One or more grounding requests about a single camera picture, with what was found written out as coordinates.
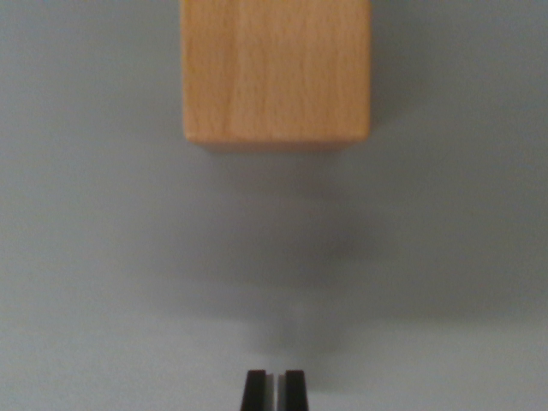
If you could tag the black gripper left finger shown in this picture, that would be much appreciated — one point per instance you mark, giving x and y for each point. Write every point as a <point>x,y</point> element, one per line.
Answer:
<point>256,394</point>

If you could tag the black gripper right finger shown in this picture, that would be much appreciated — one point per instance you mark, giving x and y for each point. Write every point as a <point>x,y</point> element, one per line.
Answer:
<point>295,394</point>

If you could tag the light wooden cube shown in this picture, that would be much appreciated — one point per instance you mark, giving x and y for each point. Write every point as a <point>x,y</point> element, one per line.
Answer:
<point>276,68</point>

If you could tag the grey plastic tray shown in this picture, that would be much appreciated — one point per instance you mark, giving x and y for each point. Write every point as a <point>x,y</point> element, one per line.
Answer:
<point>85,214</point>

